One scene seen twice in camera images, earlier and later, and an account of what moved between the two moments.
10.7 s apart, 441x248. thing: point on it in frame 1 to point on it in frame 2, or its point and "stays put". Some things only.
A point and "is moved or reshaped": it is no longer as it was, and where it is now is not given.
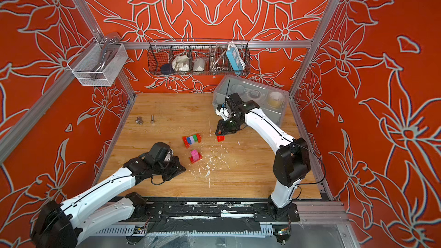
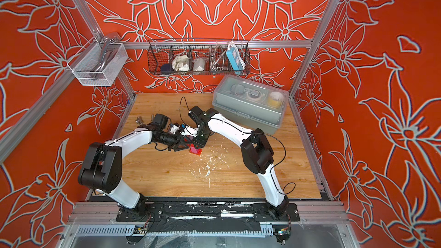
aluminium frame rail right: [322, 191] stays put
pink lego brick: [194, 154] is moved or reshaped
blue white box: [233, 51] stays put
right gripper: [223, 130] to [198, 144]
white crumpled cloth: [181, 63] stays put
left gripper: [177, 170] to [178, 142]
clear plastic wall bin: [96, 65] stays put
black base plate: [136, 212] stays put
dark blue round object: [166, 69] stays put
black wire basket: [198, 57] stays put
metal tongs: [110, 44] stays put
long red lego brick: [192, 161] to [198, 152]
